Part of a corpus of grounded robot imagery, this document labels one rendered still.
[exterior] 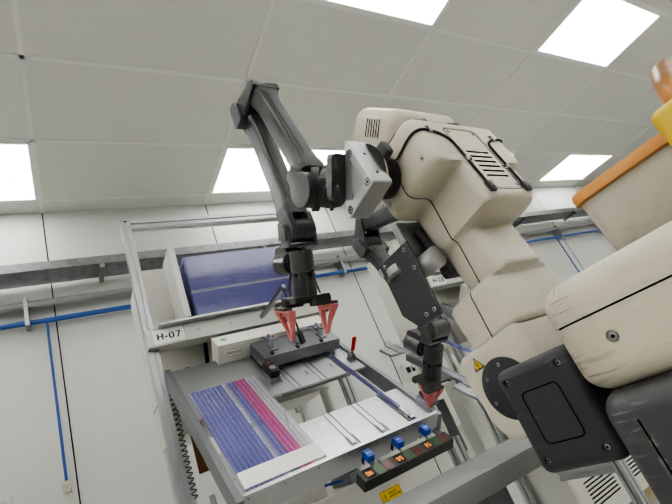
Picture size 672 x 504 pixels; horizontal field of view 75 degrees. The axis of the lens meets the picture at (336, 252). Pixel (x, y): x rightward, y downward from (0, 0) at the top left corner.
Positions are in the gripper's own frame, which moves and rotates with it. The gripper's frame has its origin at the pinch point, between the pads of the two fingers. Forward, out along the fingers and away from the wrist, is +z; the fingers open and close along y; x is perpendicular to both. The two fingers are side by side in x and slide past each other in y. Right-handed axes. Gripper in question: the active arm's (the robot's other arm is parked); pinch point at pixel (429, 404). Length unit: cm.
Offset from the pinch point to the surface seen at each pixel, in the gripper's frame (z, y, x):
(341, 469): 11.7, 30.0, -2.8
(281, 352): 2, 21, -57
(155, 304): -8, 56, -107
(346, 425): 8.7, 20.0, -14.8
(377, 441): 7.7, 17.5, -2.7
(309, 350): 4, 9, -57
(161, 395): 13, 63, -69
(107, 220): -15, 51, -295
